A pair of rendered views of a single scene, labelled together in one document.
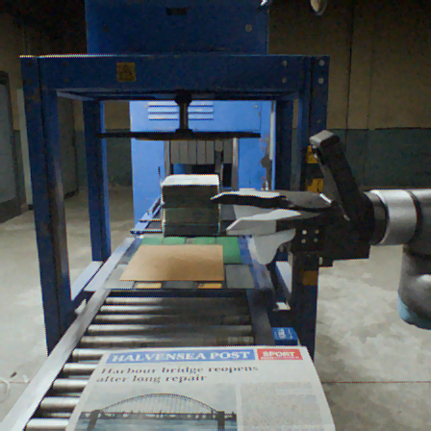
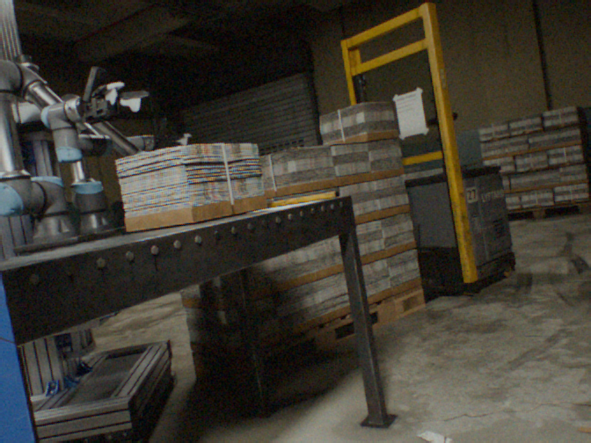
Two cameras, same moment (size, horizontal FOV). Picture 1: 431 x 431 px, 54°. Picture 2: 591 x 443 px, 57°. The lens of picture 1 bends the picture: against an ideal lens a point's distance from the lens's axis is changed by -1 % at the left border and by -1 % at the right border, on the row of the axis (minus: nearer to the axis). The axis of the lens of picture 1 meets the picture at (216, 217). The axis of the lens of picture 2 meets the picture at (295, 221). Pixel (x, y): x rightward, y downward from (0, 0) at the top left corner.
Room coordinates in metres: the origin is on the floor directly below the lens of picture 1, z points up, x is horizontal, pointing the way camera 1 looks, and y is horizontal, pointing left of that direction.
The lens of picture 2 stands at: (1.70, 1.22, 0.84)
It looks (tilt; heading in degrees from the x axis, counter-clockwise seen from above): 3 degrees down; 212
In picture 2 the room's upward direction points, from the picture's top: 10 degrees counter-clockwise
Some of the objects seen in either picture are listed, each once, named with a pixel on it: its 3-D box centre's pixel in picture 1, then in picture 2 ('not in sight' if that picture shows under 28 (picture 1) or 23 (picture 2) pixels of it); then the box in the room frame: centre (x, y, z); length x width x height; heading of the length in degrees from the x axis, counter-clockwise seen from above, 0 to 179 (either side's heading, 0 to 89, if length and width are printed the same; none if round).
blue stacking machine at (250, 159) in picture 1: (208, 156); not in sight; (4.41, 0.09, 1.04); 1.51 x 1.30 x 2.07; 0
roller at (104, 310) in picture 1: (174, 314); not in sight; (1.21, 0.13, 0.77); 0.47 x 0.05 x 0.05; 90
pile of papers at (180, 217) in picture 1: (192, 202); not in sight; (2.27, 0.13, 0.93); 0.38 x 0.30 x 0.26; 0
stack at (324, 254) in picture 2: not in sight; (291, 272); (-0.73, -0.39, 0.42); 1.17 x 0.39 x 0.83; 163
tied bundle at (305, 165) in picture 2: not in sight; (292, 173); (-0.86, -0.35, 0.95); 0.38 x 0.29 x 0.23; 73
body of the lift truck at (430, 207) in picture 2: not in sight; (448, 228); (-2.20, 0.07, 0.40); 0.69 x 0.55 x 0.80; 73
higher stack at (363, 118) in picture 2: not in sight; (371, 211); (-1.43, -0.17, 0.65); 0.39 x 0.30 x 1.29; 73
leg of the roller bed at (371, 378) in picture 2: not in sight; (362, 327); (0.04, 0.38, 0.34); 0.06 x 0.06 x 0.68; 0
